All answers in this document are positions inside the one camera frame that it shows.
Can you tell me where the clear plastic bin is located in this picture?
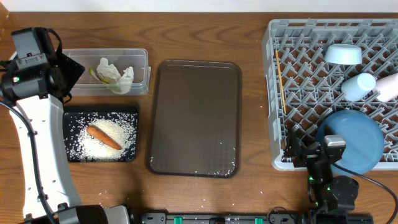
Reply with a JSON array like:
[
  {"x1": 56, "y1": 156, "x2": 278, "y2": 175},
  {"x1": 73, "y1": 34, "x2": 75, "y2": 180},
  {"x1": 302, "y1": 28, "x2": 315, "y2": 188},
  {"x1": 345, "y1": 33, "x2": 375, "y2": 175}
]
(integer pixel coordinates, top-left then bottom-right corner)
[{"x1": 63, "y1": 49, "x2": 150, "y2": 96}]

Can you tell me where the brown serving tray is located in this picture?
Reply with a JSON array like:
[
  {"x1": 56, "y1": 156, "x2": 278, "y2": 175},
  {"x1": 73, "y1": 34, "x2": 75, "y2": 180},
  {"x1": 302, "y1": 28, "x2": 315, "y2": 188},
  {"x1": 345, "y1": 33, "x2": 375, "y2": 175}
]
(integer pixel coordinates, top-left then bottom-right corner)
[{"x1": 146, "y1": 60, "x2": 242, "y2": 179}]

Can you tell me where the wooden chopstick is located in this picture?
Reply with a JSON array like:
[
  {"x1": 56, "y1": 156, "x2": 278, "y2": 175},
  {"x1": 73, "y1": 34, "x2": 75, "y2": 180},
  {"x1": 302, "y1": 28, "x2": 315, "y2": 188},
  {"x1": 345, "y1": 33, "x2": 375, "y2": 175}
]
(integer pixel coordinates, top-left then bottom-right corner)
[{"x1": 275, "y1": 49, "x2": 287, "y2": 114}]

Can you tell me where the light blue cup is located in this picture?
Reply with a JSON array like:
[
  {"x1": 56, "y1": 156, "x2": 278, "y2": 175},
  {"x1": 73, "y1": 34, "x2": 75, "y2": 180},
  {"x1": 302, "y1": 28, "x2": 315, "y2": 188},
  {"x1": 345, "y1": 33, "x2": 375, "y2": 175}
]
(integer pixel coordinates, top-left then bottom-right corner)
[{"x1": 341, "y1": 73, "x2": 376, "y2": 101}]

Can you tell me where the light blue bowl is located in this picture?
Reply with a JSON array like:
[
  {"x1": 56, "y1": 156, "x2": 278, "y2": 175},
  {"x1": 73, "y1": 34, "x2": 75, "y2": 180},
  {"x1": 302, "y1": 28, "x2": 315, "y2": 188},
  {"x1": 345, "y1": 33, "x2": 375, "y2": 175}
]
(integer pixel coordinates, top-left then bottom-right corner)
[{"x1": 324, "y1": 44, "x2": 363, "y2": 65}]

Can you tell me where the green foil snack wrapper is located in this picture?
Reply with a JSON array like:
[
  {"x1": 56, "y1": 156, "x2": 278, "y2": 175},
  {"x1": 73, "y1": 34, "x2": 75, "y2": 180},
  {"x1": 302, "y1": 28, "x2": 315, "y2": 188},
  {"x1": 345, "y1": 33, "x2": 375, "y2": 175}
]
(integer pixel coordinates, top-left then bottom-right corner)
[{"x1": 89, "y1": 67, "x2": 122, "y2": 94}]

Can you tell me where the pile of white rice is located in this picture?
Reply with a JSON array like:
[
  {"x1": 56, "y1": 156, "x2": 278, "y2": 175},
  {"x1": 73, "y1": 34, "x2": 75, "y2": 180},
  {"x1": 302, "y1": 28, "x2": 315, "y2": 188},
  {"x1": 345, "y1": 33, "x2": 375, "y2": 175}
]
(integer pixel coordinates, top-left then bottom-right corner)
[{"x1": 65, "y1": 111, "x2": 139, "y2": 162}]

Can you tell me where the black plastic tray bin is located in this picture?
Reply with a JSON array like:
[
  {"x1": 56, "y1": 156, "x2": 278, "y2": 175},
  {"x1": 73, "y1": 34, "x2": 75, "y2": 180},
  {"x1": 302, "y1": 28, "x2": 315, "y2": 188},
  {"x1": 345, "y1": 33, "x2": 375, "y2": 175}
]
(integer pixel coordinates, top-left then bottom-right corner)
[{"x1": 62, "y1": 105, "x2": 141, "y2": 164}]

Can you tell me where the dark blue plate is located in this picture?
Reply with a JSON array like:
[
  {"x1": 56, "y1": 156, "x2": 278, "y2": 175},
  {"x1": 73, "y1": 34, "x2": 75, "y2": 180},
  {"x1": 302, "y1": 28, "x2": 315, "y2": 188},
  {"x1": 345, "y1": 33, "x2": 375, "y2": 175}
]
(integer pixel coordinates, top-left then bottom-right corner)
[{"x1": 315, "y1": 110, "x2": 384, "y2": 174}]

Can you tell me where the grey dishwasher rack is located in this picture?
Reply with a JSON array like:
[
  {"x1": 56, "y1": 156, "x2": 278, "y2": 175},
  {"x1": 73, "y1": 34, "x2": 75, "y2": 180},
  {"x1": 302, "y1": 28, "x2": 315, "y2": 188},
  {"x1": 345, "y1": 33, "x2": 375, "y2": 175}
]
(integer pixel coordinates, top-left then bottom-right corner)
[{"x1": 262, "y1": 19, "x2": 397, "y2": 171}]

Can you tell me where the white tissue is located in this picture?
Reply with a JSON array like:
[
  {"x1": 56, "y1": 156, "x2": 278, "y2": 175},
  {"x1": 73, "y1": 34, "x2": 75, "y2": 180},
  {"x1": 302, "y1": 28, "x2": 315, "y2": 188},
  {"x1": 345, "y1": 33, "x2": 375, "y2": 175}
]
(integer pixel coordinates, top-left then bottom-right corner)
[{"x1": 96, "y1": 58, "x2": 134, "y2": 95}]

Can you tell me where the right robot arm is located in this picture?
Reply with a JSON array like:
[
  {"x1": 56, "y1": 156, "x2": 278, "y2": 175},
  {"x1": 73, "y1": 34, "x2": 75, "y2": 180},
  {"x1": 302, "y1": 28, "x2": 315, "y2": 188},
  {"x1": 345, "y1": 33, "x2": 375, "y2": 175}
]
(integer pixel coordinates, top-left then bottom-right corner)
[{"x1": 284, "y1": 129, "x2": 359, "y2": 223}]

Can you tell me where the white cup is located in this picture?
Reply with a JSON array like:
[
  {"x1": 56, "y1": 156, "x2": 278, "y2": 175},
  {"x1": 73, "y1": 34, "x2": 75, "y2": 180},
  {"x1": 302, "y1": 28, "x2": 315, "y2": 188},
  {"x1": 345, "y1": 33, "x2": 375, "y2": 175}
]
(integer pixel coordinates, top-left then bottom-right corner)
[{"x1": 373, "y1": 73, "x2": 397, "y2": 102}]

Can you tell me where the orange carrot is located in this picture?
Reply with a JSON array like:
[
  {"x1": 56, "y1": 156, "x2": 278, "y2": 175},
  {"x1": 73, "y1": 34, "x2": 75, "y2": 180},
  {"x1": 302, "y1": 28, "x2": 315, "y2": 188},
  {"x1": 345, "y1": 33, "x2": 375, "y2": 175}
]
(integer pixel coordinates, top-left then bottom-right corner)
[{"x1": 86, "y1": 126, "x2": 122, "y2": 151}]

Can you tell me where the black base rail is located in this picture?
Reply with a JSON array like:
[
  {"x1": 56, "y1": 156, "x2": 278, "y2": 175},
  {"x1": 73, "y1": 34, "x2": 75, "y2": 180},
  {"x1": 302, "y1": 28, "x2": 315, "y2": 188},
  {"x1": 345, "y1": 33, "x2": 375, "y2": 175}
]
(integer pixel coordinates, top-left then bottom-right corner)
[{"x1": 136, "y1": 205, "x2": 374, "y2": 224}]

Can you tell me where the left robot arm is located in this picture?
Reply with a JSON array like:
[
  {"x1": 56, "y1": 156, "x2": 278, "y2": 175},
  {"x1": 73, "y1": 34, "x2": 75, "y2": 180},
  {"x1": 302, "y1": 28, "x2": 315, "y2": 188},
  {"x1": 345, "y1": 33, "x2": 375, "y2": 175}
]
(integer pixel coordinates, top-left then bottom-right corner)
[{"x1": 1, "y1": 27, "x2": 131, "y2": 223}]

